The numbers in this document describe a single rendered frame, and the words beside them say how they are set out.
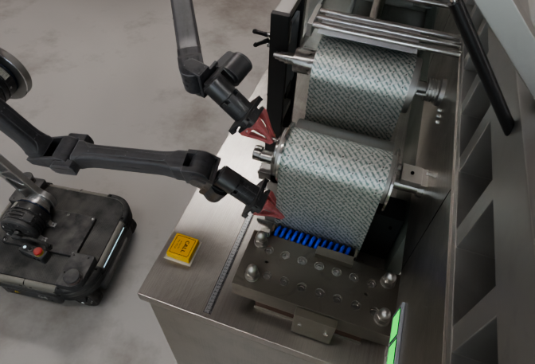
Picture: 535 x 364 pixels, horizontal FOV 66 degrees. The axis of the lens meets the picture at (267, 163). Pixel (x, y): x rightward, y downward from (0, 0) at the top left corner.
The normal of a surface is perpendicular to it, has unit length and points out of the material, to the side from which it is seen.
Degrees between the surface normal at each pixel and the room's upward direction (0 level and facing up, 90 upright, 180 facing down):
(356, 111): 92
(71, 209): 0
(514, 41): 90
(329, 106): 92
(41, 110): 0
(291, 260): 0
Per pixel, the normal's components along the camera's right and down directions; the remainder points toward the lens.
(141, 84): 0.04, -0.65
